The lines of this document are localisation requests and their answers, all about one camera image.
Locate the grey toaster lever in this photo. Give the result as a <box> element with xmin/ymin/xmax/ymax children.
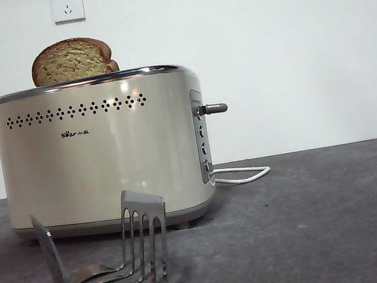
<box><xmin>195</xmin><ymin>100</ymin><xmax>230</xmax><ymax>118</ymax></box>

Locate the brown-crusted bread slice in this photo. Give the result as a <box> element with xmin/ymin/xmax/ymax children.
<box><xmin>26</xmin><ymin>31</ymin><xmax>122</xmax><ymax>89</ymax></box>

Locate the steel toast rack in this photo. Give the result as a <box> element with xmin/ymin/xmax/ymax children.
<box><xmin>28</xmin><ymin>184</ymin><xmax>179</xmax><ymax>283</ymax></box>

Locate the cream two-slot toaster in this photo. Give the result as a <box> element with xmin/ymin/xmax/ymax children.
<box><xmin>0</xmin><ymin>57</ymin><xmax>223</xmax><ymax>256</ymax></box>

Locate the white power cable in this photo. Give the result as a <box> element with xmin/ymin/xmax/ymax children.
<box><xmin>210</xmin><ymin>160</ymin><xmax>274</xmax><ymax>190</ymax></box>

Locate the white wall socket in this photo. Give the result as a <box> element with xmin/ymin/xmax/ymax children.
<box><xmin>51</xmin><ymin>0</ymin><xmax>88</xmax><ymax>26</ymax></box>

